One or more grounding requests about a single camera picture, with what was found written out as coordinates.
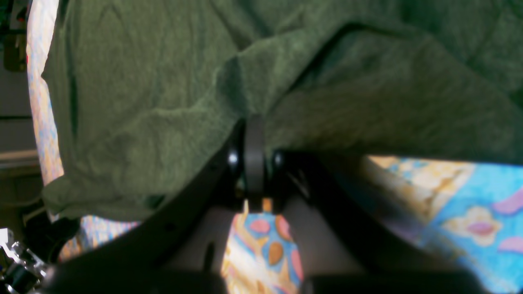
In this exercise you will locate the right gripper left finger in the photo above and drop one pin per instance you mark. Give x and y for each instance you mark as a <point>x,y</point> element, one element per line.
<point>179,249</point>

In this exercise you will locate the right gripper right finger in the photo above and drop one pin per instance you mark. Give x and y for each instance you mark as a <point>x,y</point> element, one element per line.
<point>353,239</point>

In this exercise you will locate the dark green long-sleeve shirt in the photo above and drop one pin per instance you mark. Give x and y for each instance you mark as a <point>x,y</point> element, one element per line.
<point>144,92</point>

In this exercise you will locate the colourful patterned tablecloth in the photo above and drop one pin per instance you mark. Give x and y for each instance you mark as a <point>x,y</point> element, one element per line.
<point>471,213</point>

